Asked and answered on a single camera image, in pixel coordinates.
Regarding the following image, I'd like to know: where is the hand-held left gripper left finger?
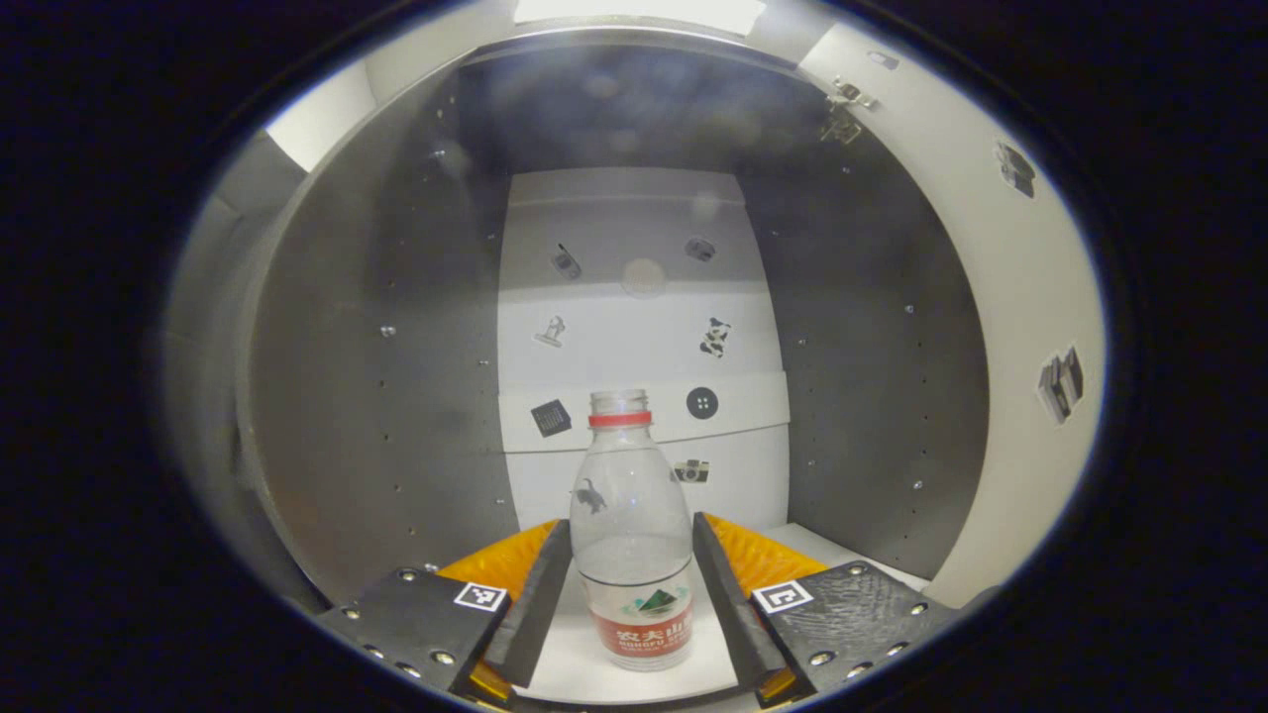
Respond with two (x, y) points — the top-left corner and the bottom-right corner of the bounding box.
(317, 517), (576, 708)

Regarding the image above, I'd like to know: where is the large ceiling light panel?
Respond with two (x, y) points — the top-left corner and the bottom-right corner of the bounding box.
(513, 0), (769, 36)

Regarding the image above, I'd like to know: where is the clear plastic bottle red label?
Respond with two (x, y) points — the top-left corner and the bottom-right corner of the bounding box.
(569, 388), (696, 673)

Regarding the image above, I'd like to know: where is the dark grey cabinet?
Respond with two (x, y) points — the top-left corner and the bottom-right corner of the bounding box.
(163, 25), (992, 706)

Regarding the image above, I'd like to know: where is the metal door hinge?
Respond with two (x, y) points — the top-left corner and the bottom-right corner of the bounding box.
(820, 77), (881, 145)

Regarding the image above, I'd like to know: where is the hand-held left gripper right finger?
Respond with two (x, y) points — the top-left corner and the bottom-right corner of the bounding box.
(691, 510), (960, 708)

